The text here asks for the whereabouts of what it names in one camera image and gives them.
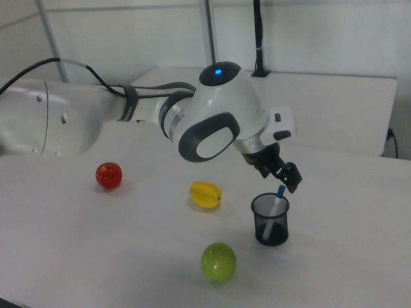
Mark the green apple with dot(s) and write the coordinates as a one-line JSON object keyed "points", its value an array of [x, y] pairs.
{"points": [[218, 261]]}

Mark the aluminium partition frame post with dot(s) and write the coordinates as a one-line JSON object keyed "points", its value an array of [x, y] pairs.
{"points": [[51, 38], [209, 32]]}

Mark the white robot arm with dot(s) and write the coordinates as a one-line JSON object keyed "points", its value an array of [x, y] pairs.
{"points": [[224, 106]]}

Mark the yellow starfruit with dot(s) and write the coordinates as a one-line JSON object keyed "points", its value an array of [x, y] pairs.
{"points": [[205, 194]]}

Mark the red apple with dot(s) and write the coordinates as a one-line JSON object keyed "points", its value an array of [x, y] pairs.
{"points": [[108, 176]]}

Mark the black mesh pen cup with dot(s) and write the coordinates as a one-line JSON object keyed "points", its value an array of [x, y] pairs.
{"points": [[279, 231]]}

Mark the white marker pen blue cap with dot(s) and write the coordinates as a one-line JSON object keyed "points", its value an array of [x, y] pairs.
{"points": [[281, 191]]}

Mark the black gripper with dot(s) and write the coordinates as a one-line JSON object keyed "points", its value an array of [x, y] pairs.
{"points": [[266, 157]]}

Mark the black pole with square base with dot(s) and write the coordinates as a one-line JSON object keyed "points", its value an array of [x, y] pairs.
{"points": [[258, 32]]}

